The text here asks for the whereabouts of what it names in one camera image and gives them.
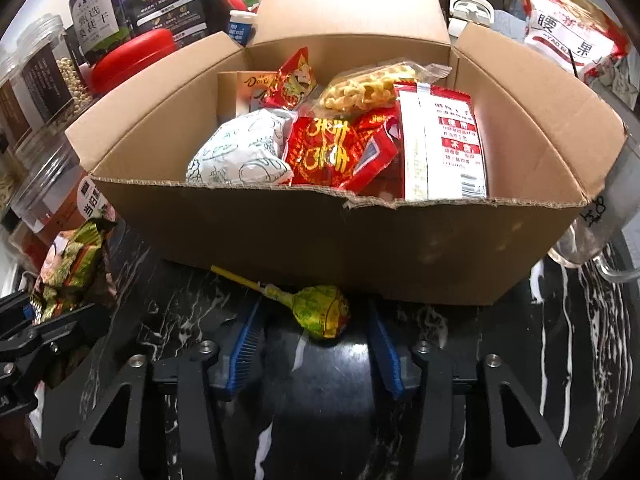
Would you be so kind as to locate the large cashew nut bag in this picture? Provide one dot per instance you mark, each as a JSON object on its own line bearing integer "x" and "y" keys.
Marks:
{"x": 575, "y": 34}

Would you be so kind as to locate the glass mug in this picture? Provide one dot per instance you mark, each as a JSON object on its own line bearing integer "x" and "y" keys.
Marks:
{"x": 603, "y": 217}

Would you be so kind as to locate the brown label spice jar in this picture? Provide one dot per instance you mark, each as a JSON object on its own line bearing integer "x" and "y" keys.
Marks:
{"x": 50, "y": 73}

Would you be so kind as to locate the open cardboard box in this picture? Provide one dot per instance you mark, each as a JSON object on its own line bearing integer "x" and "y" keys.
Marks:
{"x": 548, "y": 142}

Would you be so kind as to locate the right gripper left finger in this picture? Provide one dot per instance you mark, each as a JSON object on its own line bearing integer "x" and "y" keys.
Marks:
{"x": 241, "y": 348}

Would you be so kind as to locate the long red white packet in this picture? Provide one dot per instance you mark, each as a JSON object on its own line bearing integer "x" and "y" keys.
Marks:
{"x": 443, "y": 155}

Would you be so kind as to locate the red canister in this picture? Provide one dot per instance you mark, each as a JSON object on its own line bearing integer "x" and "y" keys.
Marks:
{"x": 131, "y": 58}

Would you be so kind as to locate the mulberry jar dark label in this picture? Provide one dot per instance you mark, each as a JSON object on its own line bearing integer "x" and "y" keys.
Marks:
{"x": 101, "y": 26}

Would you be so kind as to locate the white kettle bottle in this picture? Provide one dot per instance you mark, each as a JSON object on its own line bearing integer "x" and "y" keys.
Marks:
{"x": 463, "y": 12}

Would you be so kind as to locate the blue white tube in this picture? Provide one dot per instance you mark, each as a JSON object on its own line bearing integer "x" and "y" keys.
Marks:
{"x": 241, "y": 25}

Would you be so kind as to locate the red gold snack packet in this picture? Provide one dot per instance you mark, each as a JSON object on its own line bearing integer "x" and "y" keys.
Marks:
{"x": 341, "y": 153}

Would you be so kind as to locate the gold chocolate box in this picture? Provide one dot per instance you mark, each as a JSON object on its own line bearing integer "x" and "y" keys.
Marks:
{"x": 239, "y": 93}

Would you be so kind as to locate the white patterned bread packet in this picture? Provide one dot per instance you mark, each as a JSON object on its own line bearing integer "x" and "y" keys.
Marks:
{"x": 247, "y": 149}

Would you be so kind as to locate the waffle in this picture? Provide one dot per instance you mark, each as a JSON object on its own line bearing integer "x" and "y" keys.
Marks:
{"x": 358, "y": 91}

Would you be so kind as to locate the yellow green lollipop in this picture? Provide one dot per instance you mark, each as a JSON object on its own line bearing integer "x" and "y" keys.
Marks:
{"x": 321, "y": 310}

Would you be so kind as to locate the small red candy packet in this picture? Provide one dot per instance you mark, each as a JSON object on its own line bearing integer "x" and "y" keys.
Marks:
{"x": 294, "y": 81}

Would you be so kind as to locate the brown gold snack packet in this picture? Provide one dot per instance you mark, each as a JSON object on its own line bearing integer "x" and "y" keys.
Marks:
{"x": 76, "y": 272}

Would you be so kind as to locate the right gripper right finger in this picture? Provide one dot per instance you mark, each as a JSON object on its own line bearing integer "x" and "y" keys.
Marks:
{"x": 387, "y": 358}

